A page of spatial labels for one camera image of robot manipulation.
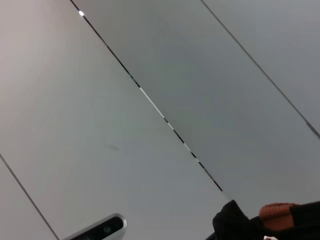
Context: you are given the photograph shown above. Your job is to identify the black food bag orange handles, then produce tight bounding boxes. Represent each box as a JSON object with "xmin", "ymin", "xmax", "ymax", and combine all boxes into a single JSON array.
[{"xmin": 211, "ymin": 199, "xmax": 320, "ymax": 240}]

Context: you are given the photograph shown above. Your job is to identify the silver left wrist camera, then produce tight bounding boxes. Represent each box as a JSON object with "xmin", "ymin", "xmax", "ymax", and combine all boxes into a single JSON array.
[{"xmin": 61, "ymin": 213, "xmax": 128, "ymax": 240}]

